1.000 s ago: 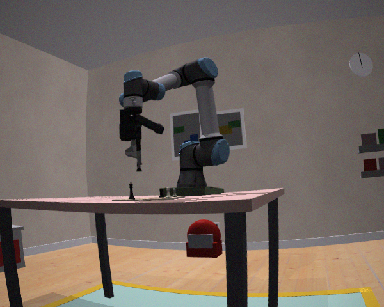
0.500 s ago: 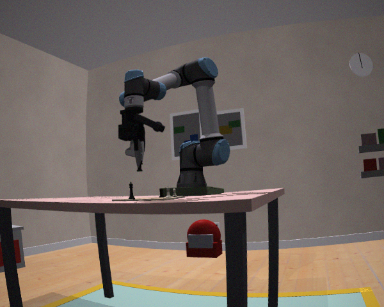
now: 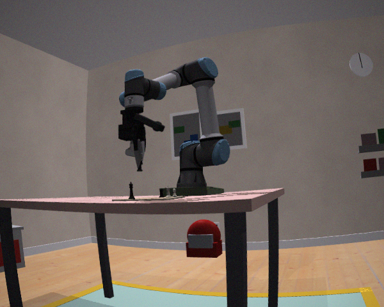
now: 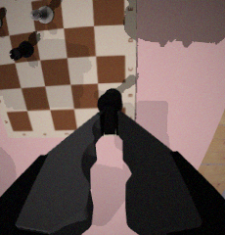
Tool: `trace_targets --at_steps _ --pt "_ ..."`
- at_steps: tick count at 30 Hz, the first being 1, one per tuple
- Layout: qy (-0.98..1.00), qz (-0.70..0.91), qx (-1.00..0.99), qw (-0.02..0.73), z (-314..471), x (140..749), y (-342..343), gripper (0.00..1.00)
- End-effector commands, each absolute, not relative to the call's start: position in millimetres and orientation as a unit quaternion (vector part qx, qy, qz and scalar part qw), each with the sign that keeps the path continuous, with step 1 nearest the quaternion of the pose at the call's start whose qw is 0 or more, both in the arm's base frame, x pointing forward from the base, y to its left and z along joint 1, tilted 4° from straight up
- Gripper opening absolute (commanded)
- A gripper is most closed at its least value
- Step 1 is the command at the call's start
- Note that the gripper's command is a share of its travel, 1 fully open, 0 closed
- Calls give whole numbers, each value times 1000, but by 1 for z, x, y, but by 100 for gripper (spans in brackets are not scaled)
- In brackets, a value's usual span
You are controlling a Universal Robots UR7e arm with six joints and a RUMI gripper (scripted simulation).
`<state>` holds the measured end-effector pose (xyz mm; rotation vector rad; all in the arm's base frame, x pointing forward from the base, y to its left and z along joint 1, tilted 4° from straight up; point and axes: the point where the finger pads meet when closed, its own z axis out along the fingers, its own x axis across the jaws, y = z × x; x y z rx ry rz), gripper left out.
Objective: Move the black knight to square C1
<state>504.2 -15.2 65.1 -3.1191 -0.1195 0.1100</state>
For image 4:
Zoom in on white chess piece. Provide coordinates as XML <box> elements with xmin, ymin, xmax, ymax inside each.
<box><xmin>30</xmin><ymin>6</ymin><xmax>54</xmax><ymax>24</ymax></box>

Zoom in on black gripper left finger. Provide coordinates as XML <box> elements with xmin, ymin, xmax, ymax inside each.
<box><xmin>0</xmin><ymin>111</ymin><xmax>104</xmax><ymax>235</ymax></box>

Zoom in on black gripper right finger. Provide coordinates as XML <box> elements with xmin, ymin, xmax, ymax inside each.
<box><xmin>115</xmin><ymin>111</ymin><xmax>225</xmax><ymax>235</ymax></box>

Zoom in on brown and cream chessboard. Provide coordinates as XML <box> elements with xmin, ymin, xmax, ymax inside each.
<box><xmin>0</xmin><ymin>0</ymin><xmax>136</xmax><ymax>138</ymax></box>

